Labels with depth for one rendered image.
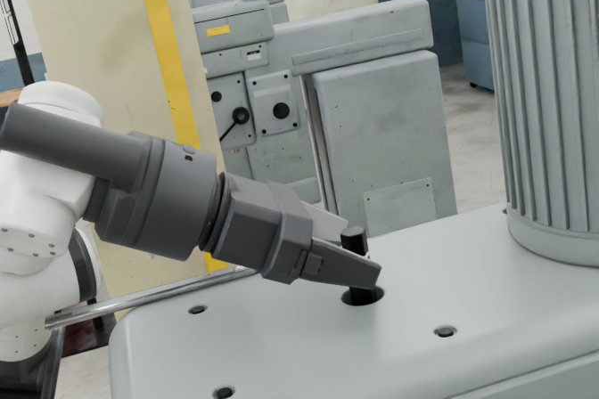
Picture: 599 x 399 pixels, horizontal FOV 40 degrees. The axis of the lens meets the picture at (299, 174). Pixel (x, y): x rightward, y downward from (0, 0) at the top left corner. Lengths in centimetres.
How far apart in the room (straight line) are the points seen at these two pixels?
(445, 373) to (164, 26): 184
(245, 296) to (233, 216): 15
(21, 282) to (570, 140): 52
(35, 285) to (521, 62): 50
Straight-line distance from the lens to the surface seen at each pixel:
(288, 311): 70
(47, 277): 85
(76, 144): 58
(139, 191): 60
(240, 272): 78
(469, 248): 76
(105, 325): 524
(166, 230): 61
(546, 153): 69
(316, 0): 908
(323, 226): 73
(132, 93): 237
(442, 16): 1054
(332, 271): 63
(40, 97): 64
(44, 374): 111
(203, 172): 62
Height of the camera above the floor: 221
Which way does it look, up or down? 18 degrees down
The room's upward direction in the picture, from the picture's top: 11 degrees counter-clockwise
